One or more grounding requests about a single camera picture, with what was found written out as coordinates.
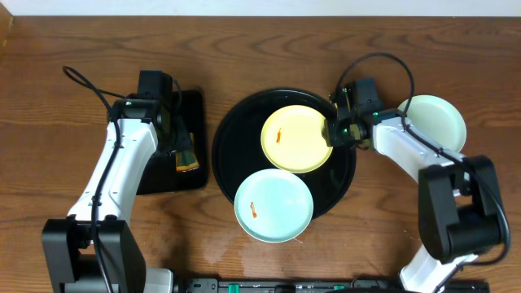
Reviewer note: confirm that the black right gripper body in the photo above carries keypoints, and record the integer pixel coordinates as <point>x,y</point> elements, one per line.
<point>340,133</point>

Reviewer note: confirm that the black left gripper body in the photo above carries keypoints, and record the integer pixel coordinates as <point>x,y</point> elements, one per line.
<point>181,143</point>

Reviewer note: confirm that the yellow green sponge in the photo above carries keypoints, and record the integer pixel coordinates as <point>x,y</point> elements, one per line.
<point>186,160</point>

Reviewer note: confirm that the yellow plastic plate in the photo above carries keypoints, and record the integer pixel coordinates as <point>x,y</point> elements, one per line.
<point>291,139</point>

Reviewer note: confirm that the mint green plate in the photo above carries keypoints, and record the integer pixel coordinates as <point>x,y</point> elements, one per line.
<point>273,205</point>
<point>438,119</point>

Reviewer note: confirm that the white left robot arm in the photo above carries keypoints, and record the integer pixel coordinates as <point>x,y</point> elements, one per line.
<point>93,249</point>

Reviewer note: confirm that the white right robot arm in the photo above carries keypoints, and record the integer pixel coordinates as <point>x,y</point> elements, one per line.
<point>460,212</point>

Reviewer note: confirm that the rectangular black tray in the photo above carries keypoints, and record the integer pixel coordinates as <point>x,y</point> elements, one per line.
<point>160,174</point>

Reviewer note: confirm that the round black tray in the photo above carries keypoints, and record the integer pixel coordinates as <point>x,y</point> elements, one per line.
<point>237,152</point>

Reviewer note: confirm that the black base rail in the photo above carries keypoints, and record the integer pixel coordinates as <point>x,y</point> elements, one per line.
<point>212,285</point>

